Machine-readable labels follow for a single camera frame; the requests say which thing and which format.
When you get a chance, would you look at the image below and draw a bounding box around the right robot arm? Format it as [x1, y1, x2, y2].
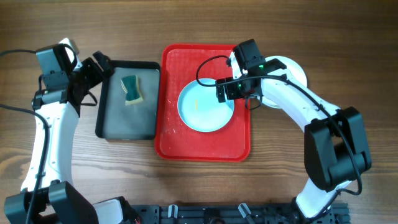
[215, 39, 372, 223]

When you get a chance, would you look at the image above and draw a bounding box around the light blue plate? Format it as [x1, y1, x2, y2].
[177, 80, 235, 133]

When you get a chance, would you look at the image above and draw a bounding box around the white round plate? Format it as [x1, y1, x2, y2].
[262, 55, 308, 109]

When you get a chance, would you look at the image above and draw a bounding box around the red plastic tray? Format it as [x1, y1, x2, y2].
[155, 44, 251, 162]

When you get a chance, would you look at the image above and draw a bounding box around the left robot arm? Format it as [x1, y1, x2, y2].
[4, 44, 134, 223]

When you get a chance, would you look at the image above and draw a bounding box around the black water tray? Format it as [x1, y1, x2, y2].
[95, 60, 161, 140]

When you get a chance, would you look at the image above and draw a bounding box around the green yellow sponge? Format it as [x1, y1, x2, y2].
[121, 75, 144, 105]

